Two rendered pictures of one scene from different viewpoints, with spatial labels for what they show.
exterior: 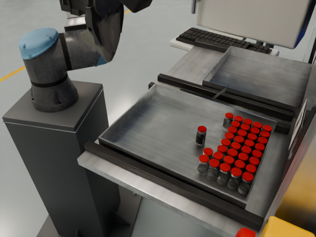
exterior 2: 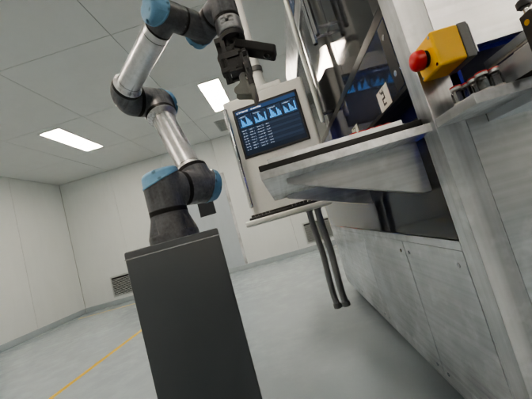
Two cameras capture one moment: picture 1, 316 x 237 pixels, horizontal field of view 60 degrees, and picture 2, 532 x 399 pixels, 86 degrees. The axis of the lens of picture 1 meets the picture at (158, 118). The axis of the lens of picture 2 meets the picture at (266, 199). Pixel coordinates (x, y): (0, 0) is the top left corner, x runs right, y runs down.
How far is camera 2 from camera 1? 0.78 m
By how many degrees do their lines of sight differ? 52
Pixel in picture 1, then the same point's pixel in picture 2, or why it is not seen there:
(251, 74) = not seen: hidden behind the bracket
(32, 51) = (161, 172)
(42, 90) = (169, 215)
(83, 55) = (203, 180)
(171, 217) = not seen: outside the picture
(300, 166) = (402, 25)
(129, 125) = not seen: hidden behind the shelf
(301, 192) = (413, 39)
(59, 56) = (184, 179)
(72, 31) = (188, 166)
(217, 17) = (271, 204)
